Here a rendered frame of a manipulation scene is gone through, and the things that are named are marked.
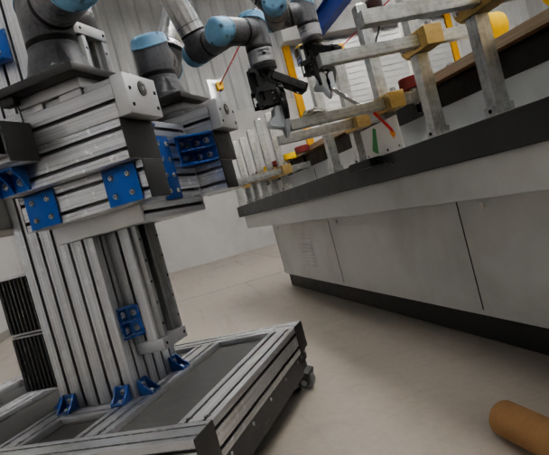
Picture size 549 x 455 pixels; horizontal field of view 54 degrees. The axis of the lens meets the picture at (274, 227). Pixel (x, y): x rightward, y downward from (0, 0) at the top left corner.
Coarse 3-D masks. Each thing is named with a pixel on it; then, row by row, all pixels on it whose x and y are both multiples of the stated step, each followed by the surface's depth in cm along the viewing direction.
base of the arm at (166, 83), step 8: (152, 72) 167; (160, 72) 167; (168, 72) 169; (160, 80) 167; (168, 80) 168; (176, 80) 170; (160, 88) 166; (168, 88) 168; (176, 88) 168; (160, 96) 166
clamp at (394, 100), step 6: (396, 90) 157; (402, 90) 158; (384, 96) 159; (390, 96) 157; (396, 96) 157; (402, 96) 158; (390, 102) 157; (396, 102) 157; (402, 102) 158; (390, 108) 158; (396, 108) 160; (378, 114) 165
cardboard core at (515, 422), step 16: (496, 416) 118; (512, 416) 114; (528, 416) 111; (544, 416) 110; (496, 432) 120; (512, 432) 113; (528, 432) 108; (544, 432) 105; (528, 448) 109; (544, 448) 104
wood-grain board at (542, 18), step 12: (528, 24) 125; (540, 24) 122; (504, 36) 133; (516, 36) 129; (528, 36) 131; (504, 48) 138; (456, 60) 153; (468, 60) 148; (444, 72) 160; (456, 72) 156; (336, 132) 247; (312, 144) 281; (300, 156) 310
